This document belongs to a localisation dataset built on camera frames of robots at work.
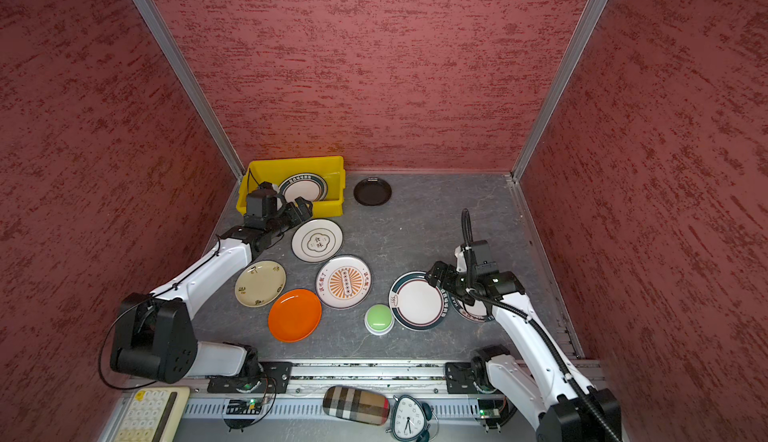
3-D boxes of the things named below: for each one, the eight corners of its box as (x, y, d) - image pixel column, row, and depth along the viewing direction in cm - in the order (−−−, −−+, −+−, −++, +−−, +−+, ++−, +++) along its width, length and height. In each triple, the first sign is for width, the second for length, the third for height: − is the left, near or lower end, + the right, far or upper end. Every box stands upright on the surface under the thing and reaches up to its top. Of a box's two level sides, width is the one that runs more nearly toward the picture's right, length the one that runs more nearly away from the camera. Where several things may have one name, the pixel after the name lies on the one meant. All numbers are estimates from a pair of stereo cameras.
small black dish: (349, 194, 116) (349, 189, 114) (373, 177, 122) (373, 172, 120) (372, 213, 111) (371, 208, 108) (396, 195, 117) (396, 190, 114)
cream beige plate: (229, 307, 88) (226, 304, 86) (245, 263, 97) (242, 260, 95) (280, 307, 88) (277, 304, 86) (291, 264, 97) (289, 260, 95)
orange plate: (264, 342, 82) (261, 340, 80) (277, 291, 91) (275, 288, 89) (317, 342, 82) (315, 340, 80) (325, 291, 91) (324, 288, 90)
